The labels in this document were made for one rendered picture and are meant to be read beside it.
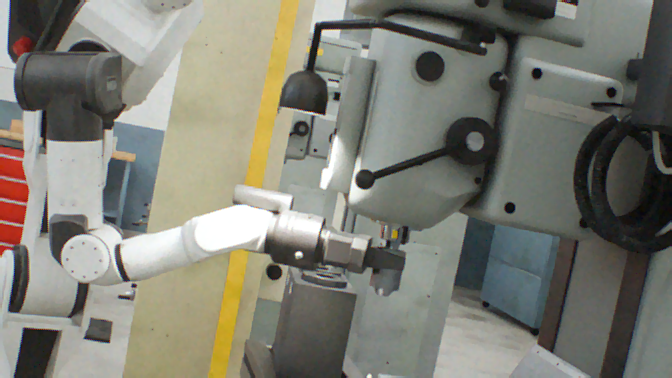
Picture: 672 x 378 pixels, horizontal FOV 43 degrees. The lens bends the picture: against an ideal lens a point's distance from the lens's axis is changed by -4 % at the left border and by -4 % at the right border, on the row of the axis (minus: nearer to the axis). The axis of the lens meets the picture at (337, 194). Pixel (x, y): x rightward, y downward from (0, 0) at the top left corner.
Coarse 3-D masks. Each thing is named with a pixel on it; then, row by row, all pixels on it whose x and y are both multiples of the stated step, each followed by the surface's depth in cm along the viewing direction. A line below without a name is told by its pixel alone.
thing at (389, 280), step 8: (376, 272) 140; (384, 272) 139; (392, 272) 139; (400, 272) 140; (376, 280) 140; (384, 280) 139; (392, 280) 139; (400, 280) 141; (384, 288) 139; (392, 288) 140
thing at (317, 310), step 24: (288, 288) 177; (312, 288) 165; (336, 288) 168; (288, 312) 167; (312, 312) 166; (336, 312) 166; (288, 336) 166; (312, 336) 166; (336, 336) 167; (288, 360) 166; (312, 360) 166; (336, 360) 167
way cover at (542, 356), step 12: (540, 348) 163; (528, 360) 164; (540, 360) 160; (552, 360) 157; (564, 360) 154; (516, 372) 164; (528, 372) 161; (540, 372) 158; (552, 372) 154; (564, 372) 151; (576, 372) 148
